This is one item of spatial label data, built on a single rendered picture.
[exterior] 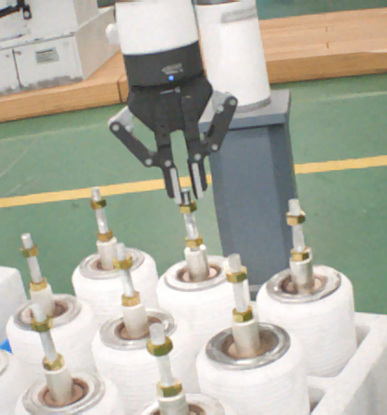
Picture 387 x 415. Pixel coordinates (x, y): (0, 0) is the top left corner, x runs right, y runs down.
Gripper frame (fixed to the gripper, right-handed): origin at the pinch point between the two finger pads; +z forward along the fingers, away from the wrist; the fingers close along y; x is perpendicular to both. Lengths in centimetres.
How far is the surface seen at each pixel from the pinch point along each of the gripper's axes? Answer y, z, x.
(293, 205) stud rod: 8.5, 1.7, -8.4
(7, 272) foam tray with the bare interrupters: -23.5, 17.5, 29.1
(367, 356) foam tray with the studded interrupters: 13.2, 17.4, -12.9
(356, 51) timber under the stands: 82, 28, 169
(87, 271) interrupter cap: -11.7, 10.1, 6.6
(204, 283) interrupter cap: -0.3, 10.1, -2.9
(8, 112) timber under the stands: -32, 33, 207
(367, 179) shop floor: 48, 36, 78
